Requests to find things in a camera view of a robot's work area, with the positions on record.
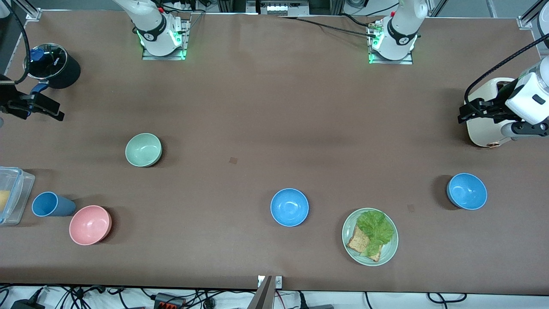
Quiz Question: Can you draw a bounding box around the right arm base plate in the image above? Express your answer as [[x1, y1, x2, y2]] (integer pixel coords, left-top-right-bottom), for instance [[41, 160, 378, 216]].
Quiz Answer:
[[142, 19, 190, 61]]

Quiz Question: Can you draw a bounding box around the black red power strip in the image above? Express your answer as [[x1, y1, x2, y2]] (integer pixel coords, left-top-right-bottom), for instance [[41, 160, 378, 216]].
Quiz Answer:
[[154, 293, 186, 309]]

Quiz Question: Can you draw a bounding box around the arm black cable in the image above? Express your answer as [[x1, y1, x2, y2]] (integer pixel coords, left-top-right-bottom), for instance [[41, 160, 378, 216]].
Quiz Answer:
[[8, 0, 33, 84], [465, 34, 549, 106]]

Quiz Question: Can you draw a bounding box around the blue cup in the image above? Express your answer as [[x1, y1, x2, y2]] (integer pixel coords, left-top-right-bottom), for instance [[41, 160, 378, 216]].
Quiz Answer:
[[32, 191, 76, 217]]

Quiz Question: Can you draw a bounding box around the glass lid blue knob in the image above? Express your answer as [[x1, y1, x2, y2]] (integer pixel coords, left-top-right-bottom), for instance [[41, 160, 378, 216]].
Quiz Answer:
[[24, 43, 68, 81]]

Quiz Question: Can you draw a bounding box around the brown bread slice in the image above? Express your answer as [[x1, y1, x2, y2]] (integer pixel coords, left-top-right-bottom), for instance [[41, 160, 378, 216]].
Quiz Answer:
[[347, 225, 382, 262]]

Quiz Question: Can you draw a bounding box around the green plate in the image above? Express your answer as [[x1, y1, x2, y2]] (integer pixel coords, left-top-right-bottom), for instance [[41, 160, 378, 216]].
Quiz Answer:
[[342, 208, 399, 267]]

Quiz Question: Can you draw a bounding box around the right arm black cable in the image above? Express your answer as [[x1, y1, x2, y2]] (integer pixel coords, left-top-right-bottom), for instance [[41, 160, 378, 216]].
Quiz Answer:
[[8, 0, 33, 84]]

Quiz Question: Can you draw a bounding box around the white toaster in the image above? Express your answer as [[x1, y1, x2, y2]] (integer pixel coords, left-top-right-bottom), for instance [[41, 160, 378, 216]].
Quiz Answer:
[[465, 77, 532, 148]]

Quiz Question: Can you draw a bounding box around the grey camera stand bar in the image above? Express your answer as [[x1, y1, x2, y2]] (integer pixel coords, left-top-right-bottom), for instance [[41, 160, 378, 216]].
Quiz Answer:
[[247, 276, 275, 309]]

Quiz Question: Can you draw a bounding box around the blue bowl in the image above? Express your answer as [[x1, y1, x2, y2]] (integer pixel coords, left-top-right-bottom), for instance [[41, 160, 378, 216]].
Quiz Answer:
[[270, 188, 309, 227], [446, 173, 488, 210]]

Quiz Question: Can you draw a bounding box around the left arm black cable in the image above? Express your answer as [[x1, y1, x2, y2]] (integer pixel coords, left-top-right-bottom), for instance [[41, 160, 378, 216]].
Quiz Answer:
[[465, 34, 549, 106]]

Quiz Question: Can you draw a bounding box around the clear plastic container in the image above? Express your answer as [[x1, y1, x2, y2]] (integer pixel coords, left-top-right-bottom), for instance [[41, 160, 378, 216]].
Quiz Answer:
[[0, 167, 36, 226]]

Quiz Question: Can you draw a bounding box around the black pot blue handle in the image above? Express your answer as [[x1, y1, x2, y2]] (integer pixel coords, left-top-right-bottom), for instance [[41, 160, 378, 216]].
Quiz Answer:
[[24, 43, 81, 117]]

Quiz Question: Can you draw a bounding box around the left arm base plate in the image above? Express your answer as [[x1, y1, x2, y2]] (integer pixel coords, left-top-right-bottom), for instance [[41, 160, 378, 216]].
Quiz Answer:
[[368, 19, 413, 65]]

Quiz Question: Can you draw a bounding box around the pink bowl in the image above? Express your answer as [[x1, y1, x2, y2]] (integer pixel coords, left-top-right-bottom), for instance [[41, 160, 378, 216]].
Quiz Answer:
[[69, 205, 112, 246]]

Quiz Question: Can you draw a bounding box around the green lettuce leaf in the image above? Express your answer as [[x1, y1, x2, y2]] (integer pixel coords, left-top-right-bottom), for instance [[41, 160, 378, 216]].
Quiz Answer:
[[357, 210, 395, 257]]

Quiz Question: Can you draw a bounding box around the black braided table cable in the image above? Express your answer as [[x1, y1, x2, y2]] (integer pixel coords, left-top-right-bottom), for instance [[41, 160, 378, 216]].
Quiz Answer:
[[279, 16, 378, 38]]

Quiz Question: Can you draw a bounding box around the black looped floor cable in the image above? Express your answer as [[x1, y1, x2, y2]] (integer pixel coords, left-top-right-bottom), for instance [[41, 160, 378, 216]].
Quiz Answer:
[[427, 293, 467, 303]]

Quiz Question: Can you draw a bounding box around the green bowl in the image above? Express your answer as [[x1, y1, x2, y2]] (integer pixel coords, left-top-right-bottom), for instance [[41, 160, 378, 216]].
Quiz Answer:
[[125, 133, 163, 167]]

